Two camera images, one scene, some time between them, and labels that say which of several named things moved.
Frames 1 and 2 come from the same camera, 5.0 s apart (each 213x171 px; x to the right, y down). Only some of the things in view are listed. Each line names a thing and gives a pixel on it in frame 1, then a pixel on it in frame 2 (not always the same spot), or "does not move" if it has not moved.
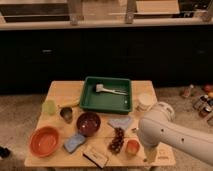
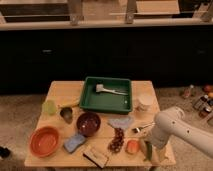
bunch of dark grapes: [117, 141] does not move
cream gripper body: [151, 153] → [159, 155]
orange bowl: [44, 141] does not move
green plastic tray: [107, 95] does not move
